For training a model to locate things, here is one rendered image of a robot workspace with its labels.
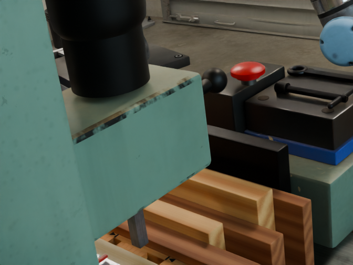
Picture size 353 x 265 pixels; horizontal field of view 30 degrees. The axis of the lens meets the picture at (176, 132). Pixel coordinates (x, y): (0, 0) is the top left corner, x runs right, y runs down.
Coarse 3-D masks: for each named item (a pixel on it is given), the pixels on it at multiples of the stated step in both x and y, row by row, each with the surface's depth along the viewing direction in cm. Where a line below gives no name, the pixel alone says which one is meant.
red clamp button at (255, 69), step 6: (234, 66) 57; (240, 66) 57; (246, 66) 56; (252, 66) 56; (258, 66) 56; (264, 66) 57; (234, 72) 56; (240, 72) 56; (246, 72) 56; (252, 72) 56; (258, 72) 56; (264, 72) 56; (240, 78) 56; (246, 78) 56; (252, 78) 56
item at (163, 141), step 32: (64, 96) 43; (128, 96) 41; (160, 96) 41; (192, 96) 43; (96, 128) 38; (128, 128) 39; (160, 128) 41; (192, 128) 44; (96, 160) 38; (128, 160) 40; (160, 160) 42; (192, 160) 44; (96, 192) 38; (128, 192) 40; (160, 192) 43; (96, 224) 39
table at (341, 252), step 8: (344, 240) 53; (352, 240) 53; (320, 248) 52; (328, 248) 52; (336, 248) 52; (344, 248) 52; (352, 248) 52; (320, 256) 52; (328, 256) 51; (336, 256) 51; (344, 256) 51; (352, 256) 51; (320, 264) 51; (328, 264) 50; (336, 264) 50; (344, 264) 50; (352, 264) 50
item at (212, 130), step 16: (208, 128) 53; (224, 144) 51; (240, 144) 50; (256, 144) 49; (272, 144) 49; (224, 160) 52; (240, 160) 51; (256, 160) 50; (272, 160) 49; (288, 160) 49; (240, 176) 52; (256, 176) 50; (272, 176) 49; (288, 176) 50; (288, 192) 50
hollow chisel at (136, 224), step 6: (132, 216) 46; (138, 216) 46; (132, 222) 46; (138, 222) 46; (144, 222) 47; (132, 228) 47; (138, 228) 46; (144, 228) 47; (132, 234) 47; (138, 234) 46; (144, 234) 47; (132, 240) 47; (138, 240) 47; (144, 240) 47; (138, 246) 47
